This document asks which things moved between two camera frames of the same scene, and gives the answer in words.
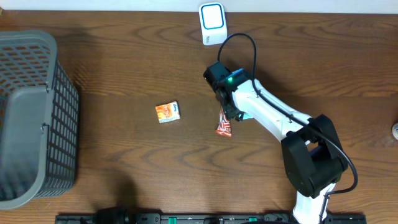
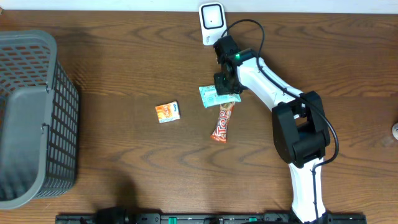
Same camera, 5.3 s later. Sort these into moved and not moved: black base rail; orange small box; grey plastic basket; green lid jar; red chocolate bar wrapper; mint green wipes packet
Moved: red chocolate bar wrapper; mint green wipes packet
Not moved: green lid jar; grey plastic basket; black base rail; orange small box
